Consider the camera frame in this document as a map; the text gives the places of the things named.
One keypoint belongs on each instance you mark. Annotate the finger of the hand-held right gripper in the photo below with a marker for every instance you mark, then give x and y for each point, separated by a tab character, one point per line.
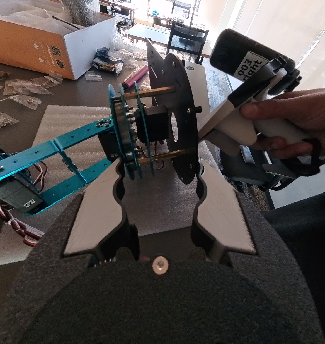
218	118

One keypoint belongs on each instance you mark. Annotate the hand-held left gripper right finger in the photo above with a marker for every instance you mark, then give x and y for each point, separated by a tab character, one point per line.
224	215

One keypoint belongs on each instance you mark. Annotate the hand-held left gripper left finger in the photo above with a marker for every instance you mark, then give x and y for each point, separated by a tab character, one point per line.
96	212

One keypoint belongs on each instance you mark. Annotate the blue toy robot arm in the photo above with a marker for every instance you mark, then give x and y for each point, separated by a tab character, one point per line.
181	94

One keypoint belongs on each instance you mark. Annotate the person's right hand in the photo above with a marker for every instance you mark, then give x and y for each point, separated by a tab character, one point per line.
304	115

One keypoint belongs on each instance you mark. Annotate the black office chair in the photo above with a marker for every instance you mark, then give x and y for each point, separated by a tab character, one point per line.
243	172

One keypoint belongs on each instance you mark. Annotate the black mesh chair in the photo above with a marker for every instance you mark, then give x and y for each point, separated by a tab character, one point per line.
186	40

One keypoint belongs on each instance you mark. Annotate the black background chair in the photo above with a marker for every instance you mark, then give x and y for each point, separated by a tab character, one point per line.
181	6

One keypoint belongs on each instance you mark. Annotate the grey background table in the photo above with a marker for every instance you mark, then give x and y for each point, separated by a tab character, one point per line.
149	32

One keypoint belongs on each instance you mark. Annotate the white foam sheet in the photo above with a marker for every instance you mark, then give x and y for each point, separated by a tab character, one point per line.
71	123

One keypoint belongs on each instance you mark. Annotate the maroon electric screwdriver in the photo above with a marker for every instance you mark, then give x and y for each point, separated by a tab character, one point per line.
135	78

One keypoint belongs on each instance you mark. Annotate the crumpled clear plastic wrap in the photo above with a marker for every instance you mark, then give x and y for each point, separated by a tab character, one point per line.
127	48

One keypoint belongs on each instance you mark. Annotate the silver foil bag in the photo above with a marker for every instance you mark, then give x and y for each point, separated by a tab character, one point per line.
107	61

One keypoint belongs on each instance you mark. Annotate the small labelled zip bag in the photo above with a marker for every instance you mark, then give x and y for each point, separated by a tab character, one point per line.
93	76

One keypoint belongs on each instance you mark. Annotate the pile of small screw bags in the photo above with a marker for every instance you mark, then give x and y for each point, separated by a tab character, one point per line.
20	91

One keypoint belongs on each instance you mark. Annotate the bubble wrap roll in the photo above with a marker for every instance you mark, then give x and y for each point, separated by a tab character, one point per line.
82	10

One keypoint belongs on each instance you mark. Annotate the thin metal tool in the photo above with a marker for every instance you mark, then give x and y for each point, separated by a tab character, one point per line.
67	21

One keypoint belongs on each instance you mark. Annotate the orange and white cardboard box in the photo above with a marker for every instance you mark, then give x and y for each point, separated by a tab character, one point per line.
23	37

